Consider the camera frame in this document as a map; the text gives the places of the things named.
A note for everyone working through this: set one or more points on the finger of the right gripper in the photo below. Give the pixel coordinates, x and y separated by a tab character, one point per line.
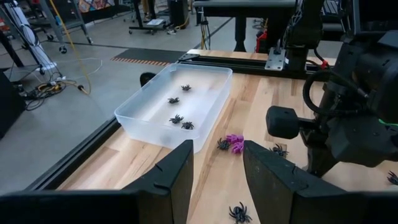
318	155

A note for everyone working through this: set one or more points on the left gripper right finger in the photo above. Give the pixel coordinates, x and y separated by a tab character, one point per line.
295	199

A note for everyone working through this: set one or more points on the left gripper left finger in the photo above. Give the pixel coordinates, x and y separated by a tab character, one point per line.
140	202

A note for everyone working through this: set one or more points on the purple plastic toy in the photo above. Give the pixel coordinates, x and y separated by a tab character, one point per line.
234	138
237	148

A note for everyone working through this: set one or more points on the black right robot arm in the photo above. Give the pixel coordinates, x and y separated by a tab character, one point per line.
306	31

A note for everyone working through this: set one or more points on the clear plastic bin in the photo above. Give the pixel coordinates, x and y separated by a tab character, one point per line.
202	93

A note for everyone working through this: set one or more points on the orange striped floor mat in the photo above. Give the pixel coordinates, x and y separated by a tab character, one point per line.
146	56

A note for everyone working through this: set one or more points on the black cabinet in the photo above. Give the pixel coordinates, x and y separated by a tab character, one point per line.
178	14

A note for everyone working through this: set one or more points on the black equipment case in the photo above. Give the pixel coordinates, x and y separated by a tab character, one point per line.
11	105

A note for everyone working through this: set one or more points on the black floor stand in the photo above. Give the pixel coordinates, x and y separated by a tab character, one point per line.
146	30

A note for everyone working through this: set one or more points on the white rolling stand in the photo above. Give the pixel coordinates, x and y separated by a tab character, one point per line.
29	34

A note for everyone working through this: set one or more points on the colourful patterned cloth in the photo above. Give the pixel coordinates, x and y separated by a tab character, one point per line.
96	4

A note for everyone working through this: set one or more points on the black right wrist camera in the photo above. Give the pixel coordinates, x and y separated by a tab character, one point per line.
373	71

